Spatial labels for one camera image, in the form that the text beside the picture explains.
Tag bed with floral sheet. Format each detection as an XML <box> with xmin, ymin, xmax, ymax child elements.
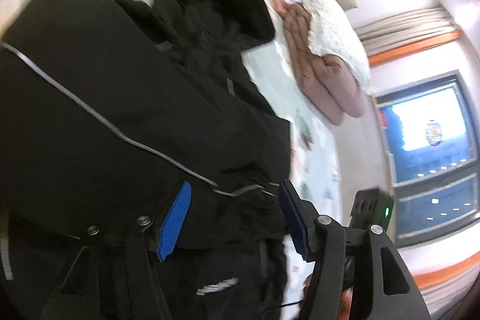
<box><xmin>0</xmin><ymin>0</ymin><xmax>343</xmax><ymax>320</ymax></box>

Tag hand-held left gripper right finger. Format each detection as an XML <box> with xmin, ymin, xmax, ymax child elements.
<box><xmin>279</xmin><ymin>179</ymin><xmax>432</xmax><ymax>320</ymax></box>

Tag folded pink quilt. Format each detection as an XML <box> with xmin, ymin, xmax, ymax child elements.
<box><xmin>281</xmin><ymin>1</ymin><xmax>370</xmax><ymax>126</ymax></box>

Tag beige and orange curtain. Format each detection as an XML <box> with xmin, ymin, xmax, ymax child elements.
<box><xmin>410</xmin><ymin>250</ymin><xmax>480</xmax><ymax>320</ymax></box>
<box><xmin>354</xmin><ymin>7</ymin><xmax>463</xmax><ymax>67</ymax></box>

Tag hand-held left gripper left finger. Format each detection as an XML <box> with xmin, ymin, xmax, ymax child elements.
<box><xmin>41</xmin><ymin>181</ymin><xmax>192</xmax><ymax>320</ymax></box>

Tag black jacket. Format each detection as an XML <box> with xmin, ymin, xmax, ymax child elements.
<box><xmin>0</xmin><ymin>0</ymin><xmax>293</xmax><ymax>320</ymax></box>

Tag white dotted pillow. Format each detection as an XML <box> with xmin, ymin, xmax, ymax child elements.
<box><xmin>300</xmin><ymin>0</ymin><xmax>372</xmax><ymax>96</ymax></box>

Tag round window sticker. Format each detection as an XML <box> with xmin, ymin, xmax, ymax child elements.
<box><xmin>424</xmin><ymin>121</ymin><xmax>443</xmax><ymax>147</ymax></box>

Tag dark framed window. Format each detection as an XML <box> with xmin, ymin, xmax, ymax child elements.
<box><xmin>375</xmin><ymin>70</ymin><xmax>480</xmax><ymax>249</ymax></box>

